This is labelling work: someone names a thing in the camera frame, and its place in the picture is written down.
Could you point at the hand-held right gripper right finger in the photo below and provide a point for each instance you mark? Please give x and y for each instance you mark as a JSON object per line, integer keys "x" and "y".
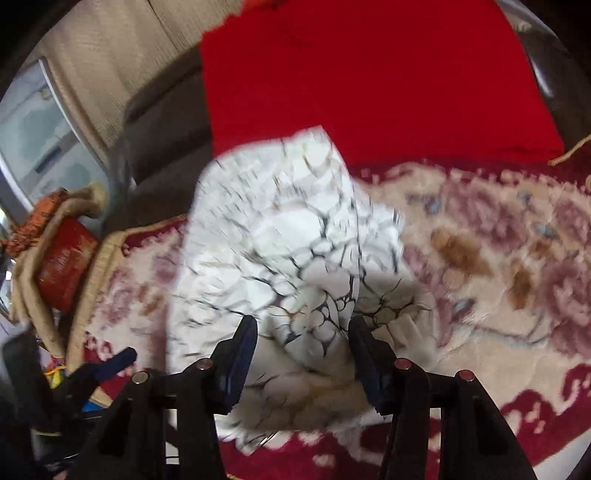
{"x": 365, "y": 367}

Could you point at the beige textured sofa cushion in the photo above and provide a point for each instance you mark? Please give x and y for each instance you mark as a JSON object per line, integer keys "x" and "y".
{"x": 115, "y": 55}

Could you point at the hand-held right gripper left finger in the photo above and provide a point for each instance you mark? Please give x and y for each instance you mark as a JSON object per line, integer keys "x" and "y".
{"x": 244, "y": 353}

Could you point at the white crackle print garment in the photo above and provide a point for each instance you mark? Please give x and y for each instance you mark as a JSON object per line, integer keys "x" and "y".
{"x": 286, "y": 230}

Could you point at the dark brown sofa seat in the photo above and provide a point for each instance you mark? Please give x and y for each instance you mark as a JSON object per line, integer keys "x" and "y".
{"x": 166, "y": 152}

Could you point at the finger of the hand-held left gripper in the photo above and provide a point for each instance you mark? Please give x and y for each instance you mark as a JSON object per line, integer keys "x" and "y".
{"x": 104, "y": 369}

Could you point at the red blanket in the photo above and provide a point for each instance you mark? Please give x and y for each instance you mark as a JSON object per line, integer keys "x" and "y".
{"x": 369, "y": 78}

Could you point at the floral red and beige rug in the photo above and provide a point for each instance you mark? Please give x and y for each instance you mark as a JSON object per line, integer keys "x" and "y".
{"x": 485, "y": 300}

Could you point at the orange patterned cloth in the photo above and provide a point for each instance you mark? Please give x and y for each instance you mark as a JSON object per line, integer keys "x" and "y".
{"x": 34, "y": 221}

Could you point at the glass window panel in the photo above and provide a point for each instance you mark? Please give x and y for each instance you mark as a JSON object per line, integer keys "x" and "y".
{"x": 41, "y": 138}

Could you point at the red floral cushion beige trim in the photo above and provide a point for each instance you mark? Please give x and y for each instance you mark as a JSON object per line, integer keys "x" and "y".
{"x": 64, "y": 263}

